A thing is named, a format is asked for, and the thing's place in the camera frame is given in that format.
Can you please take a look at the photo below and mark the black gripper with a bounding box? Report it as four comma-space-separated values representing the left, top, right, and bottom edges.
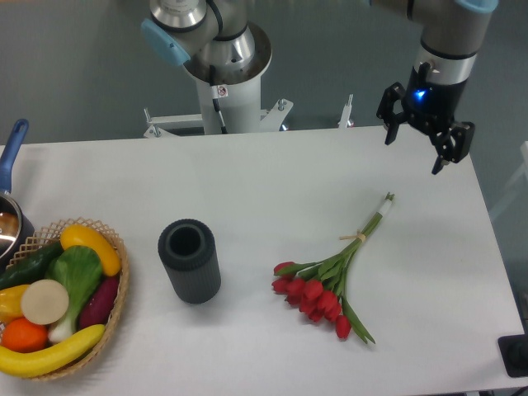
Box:
376, 61, 475, 175

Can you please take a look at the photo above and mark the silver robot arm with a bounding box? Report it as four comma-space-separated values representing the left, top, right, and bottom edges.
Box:
375, 0, 498, 174

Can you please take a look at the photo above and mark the red tulip bouquet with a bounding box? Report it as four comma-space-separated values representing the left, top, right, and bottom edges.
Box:
271, 192, 395, 344

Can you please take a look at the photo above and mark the black device at edge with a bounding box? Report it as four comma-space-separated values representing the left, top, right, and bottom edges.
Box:
497, 334, 527, 378

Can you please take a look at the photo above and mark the dark grey ribbed vase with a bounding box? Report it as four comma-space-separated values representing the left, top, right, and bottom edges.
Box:
158, 219, 221, 304

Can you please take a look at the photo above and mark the green bok choy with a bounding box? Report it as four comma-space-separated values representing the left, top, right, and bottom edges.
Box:
45, 246, 102, 344

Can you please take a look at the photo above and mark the purple sweet potato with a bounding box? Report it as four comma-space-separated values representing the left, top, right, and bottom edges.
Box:
78, 276, 119, 329

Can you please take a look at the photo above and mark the woven wicker basket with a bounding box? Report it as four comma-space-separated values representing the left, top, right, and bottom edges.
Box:
1, 218, 130, 381

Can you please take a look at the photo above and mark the green cucumber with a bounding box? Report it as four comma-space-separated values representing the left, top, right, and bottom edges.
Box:
1, 241, 64, 290

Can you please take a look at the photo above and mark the beige round slice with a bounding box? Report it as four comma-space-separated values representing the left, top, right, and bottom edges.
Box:
21, 279, 69, 325

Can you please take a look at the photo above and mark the yellow bell pepper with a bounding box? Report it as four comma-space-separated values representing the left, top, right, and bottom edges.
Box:
0, 284, 29, 324

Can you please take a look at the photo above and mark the orange fruit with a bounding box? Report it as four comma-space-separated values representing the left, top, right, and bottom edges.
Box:
1, 318, 48, 353

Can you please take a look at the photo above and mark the yellow banana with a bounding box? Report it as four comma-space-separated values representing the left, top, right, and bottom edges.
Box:
1, 324, 106, 379

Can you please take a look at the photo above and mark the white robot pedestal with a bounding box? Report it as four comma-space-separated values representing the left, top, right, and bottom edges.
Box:
142, 20, 355, 139

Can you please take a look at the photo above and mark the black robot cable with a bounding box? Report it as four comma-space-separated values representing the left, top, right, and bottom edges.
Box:
205, 0, 229, 135

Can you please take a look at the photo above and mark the blue handled saucepan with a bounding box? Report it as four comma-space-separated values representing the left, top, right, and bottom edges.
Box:
1, 119, 34, 272

